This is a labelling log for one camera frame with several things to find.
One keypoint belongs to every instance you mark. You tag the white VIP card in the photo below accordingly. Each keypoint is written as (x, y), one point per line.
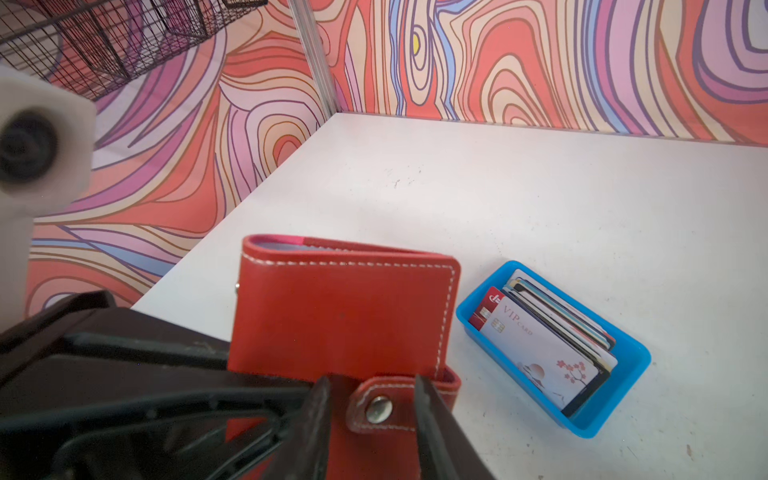
(563, 374)

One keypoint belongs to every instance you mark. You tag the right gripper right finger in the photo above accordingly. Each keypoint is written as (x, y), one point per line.
(444, 451)

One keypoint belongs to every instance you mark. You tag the red leather card holder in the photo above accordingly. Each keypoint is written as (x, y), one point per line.
(371, 318)

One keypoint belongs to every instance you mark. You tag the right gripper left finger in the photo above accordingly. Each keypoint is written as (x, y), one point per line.
(305, 451)

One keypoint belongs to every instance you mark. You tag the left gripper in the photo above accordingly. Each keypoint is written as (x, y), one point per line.
(91, 390)

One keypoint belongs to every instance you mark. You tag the blue plastic tray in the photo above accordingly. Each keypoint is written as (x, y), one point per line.
(633, 357)

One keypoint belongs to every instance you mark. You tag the stack of cards in tray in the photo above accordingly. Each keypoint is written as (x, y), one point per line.
(575, 328)

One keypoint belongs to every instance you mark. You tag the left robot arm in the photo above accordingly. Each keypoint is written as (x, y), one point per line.
(46, 148)

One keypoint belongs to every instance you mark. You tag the black wire basket left wall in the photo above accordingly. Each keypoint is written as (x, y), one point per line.
(91, 48)

